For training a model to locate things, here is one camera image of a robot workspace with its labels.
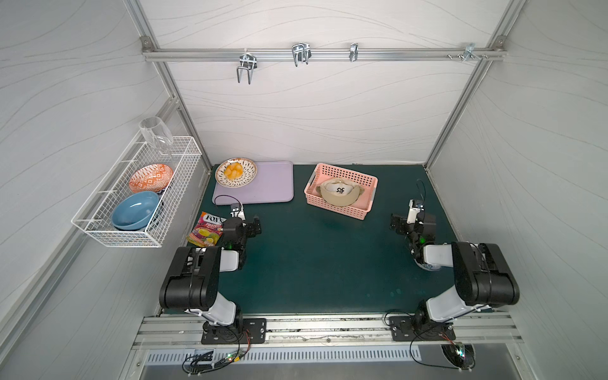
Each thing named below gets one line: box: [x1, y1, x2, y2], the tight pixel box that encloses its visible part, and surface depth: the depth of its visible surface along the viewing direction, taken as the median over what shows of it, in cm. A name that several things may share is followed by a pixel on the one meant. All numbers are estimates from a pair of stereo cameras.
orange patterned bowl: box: [129, 163, 174, 193], surface depth 72 cm
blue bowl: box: [110, 190, 160, 231], surface depth 62 cm
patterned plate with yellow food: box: [215, 157, 259, 189], surface depth 117 cm
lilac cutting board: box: [212, 160, 295, 205], surface depth 113 cm
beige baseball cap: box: [315, 177, 365, 207], surface depth 106 cm
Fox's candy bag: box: [186, 211, 227, 248], surface depth 95 cm
